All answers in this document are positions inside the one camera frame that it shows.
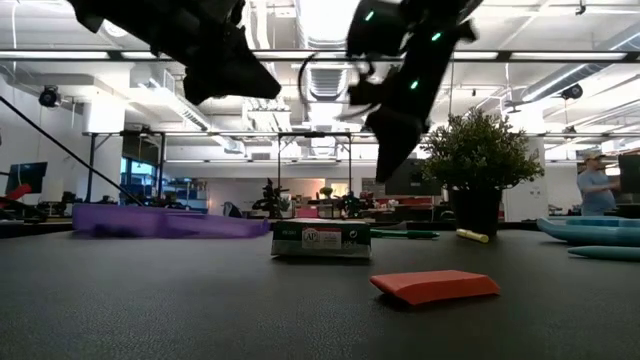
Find black gantry frame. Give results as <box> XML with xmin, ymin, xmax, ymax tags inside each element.
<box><xmin>82</xmin><ymin>130</ymin><xmax>167</xmax><ymax>204</ymax></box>
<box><xmin>275</xmin><ymin>130</ymin><xmax>354</xmax><ymax>199</ymax></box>

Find blue calculator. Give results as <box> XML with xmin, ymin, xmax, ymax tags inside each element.
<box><xmin>535</xmin><ymin>215</ymin><xmax>640</xmax><ymax>248</ymax></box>

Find yellow highlighter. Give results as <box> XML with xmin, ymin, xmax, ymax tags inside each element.
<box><xmin>455</xmin><ymin>227</ymin><xmax>491</xmax><ymax>245</ymax></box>

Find green white crayon box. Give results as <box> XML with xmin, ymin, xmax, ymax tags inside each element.
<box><xmin>270</xmin><ymin>218</ymin><xmax>373</xmax><ymax>260</ymax></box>

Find person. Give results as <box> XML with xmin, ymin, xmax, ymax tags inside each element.
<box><xmin>575</xmin><ymin>149</ymin><xmax>622</xmax><ymax>217</ymax></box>

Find teal pen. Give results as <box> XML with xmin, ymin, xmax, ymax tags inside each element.
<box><xmin>566</xmin><ymin>245</ymin><xmax>640</xmax><ymax>263</ymax></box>

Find purple plastic container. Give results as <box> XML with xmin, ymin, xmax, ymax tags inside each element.
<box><xmin>71</xmin><ymin>202</ymin><xmax>272</xmax><ymax>240</ymax></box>

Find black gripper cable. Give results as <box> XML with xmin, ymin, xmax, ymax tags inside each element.
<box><xmin>297</xmin><ymin>51</ymin><xmax>381</xmax><ymax>121</ymax></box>

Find small black monitor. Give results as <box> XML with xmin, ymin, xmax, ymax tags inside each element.
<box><xmin>4</xmin><ymin>160</ymin><xmax>49</xmax><ymax>196</ymax></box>

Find black background robot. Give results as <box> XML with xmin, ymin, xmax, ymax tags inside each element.
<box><xmin>251</xmin><ymin>177</ymin><xmax>292</xmax><ymax>220</ymax></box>

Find green pen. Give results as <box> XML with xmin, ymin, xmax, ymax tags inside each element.
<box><xmin>369</xmin><ymin>228</ymin><xmax>442</xmax><ymax>240</ymax></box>

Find orange eraser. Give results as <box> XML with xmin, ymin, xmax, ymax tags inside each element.
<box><xmin>368</xmin><ymin>269</ymin><xmax>502</xmax><ymax>307</ymax></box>

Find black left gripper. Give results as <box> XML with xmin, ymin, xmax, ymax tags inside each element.
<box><xmin>182</xmin><ymin>14</ymin><xmax>283</xmax><ymax>106</ymax></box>

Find red bar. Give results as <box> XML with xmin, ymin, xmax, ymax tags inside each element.
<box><xmin>0</xmin><ymin>182</ymin><xmax>33</xmax><ymax>209</ymax></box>

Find large black monitor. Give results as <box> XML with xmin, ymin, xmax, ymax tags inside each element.
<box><xmin>383</xmin><ymin>158</ymin><xmax>444</xmax><ymax>198</ymax></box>

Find black ceiling camera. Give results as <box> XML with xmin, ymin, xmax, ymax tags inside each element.
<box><xmin>560</xmin><ymin>82</ymin><xmax>585</xmax><ymax>102</ymax></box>
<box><xmin>38</xmin><ymin>85</ymin><xmax>63</xmax><ymax>109</ymax></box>

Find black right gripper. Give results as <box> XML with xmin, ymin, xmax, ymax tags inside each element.
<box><xmin>364</xmin><ymin>102</ymin><xmax>433</xmax><ymax>184</ymax></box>

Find potted green plant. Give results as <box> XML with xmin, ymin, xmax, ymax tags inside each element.
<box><xmin>418</xmin><ymin>106</ymin><xmax>546</xmax><ymax>237</ymax></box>

